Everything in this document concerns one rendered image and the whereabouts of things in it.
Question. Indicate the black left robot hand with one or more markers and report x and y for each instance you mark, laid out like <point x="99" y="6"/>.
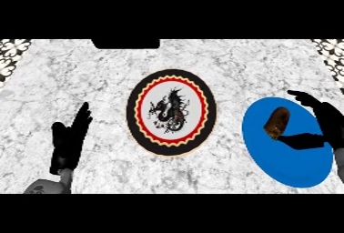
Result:
<point x="66" y="142"/>

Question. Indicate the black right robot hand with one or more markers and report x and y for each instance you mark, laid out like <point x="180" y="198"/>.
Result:
<point x="329" y="121"/>

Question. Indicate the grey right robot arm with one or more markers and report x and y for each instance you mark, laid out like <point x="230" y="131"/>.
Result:
<point x="339" y="164"/>

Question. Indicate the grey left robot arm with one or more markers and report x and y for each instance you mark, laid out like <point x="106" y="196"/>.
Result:
<point x="51" y="183"/>

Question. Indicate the blue plate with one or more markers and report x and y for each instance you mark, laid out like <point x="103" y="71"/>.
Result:
<point x="286" y="157"/>

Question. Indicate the black dragon print plate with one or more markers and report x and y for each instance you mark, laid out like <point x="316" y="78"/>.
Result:
<point x="171" y="112"/>

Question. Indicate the black white patterned tile panel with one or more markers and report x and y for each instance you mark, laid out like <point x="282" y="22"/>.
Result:
<point x="9" y="56"/>
<point x="332" y="56"/>

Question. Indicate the black rectangular appliance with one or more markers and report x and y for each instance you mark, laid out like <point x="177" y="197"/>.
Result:
<point x="125" y="43"/>

